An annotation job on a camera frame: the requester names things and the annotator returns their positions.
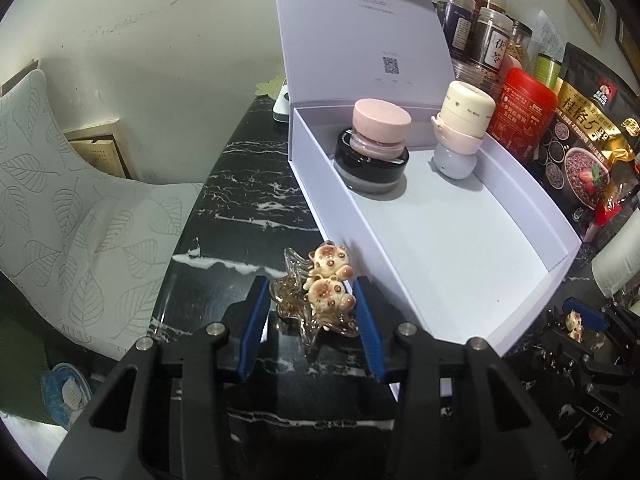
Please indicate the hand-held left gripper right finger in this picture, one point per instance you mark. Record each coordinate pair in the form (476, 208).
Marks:
(370, 330)

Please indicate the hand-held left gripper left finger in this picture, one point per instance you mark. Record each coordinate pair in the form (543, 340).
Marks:
(252, 330)

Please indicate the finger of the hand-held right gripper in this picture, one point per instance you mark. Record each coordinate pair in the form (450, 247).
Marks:
(590, 360)
(585, 311)

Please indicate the dark hair clip with bears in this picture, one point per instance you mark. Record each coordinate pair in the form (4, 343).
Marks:
(575, 322)

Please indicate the amber hair clip with bears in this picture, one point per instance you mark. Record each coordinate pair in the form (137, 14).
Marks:
(325, 295)

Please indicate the white hinged gift box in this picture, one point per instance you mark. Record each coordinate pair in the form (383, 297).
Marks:
(450, 260)

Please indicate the black lidded cosmetic jar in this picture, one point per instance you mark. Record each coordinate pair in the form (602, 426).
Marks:
(370, 175)

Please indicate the lavender round dome container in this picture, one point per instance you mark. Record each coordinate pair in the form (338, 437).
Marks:
(452, 165)

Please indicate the pink flip-lid round container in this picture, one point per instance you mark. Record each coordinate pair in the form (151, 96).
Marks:
(462, 137)

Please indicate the cream round jar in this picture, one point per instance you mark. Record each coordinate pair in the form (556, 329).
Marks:
(467, 105)

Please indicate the white paper towel roll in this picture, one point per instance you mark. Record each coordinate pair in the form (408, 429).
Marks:
(617, 270)

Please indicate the black and gold cereal bag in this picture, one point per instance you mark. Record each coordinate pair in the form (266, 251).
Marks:
(585, 150)

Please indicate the blue clear plastic container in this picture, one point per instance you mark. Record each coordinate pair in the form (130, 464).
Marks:
(65, 395)

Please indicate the grey cushion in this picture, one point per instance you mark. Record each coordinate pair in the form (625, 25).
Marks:
(75, 220)

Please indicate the red canister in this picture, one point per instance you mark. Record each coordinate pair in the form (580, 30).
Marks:
(520, 110)

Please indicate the small white device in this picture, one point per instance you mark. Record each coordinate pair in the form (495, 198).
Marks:
(281, 110)

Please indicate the perforated wooden board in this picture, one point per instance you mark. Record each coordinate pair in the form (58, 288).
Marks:
(100, 152)

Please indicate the green lidded canister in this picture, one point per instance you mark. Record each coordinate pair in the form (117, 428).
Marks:
(547, 70)

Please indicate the pale flower-shaped coaster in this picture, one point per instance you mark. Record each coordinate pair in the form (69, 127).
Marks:
(270, 86)

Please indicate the pink lidded container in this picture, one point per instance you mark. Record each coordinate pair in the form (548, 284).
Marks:
(511, 65)

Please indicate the white printed paper sheet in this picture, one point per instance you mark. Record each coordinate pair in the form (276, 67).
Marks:
(547, 35)

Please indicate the cluster of clear lidded jars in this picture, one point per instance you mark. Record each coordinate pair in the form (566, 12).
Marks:
(492, 35)

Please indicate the dark picture frame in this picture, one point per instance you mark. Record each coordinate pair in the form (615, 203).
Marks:
(625, 40)

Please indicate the gold picture frame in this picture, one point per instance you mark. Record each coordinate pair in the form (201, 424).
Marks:
(595, 27)

